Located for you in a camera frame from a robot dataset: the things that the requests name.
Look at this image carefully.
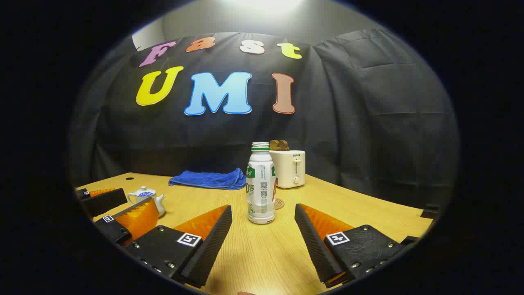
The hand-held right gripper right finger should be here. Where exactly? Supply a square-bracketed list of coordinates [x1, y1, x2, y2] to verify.
[295, 204, 407, 288]

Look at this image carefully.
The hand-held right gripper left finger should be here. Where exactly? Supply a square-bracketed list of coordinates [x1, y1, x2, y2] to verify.
[125, 205, 233, 288]

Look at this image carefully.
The white teacup with spout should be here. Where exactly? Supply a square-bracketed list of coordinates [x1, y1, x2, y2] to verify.
[128, 189, 166, 218]

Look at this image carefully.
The white water bottle green label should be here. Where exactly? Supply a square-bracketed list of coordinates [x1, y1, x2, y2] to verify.
[246, 142, 276, 225]

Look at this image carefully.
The blue folded towel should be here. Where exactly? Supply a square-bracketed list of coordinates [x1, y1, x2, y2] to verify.
[169, 168, 246, 190]

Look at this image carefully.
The white toaster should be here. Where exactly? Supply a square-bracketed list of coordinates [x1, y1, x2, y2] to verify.
[269, 150, 306, 189]

